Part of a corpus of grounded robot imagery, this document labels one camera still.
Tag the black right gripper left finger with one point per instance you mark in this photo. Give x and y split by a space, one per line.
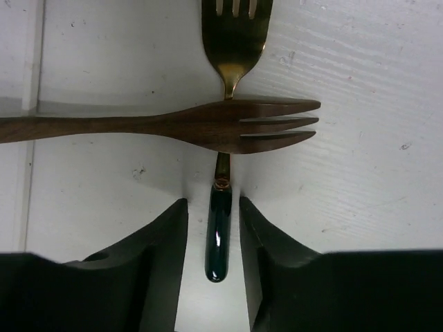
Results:
132 285

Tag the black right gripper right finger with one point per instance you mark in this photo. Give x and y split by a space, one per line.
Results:
290 287

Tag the brown wooden fork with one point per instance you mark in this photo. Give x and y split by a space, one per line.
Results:
231 126

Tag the gold fork green handle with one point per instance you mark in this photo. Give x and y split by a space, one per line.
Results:
234 35

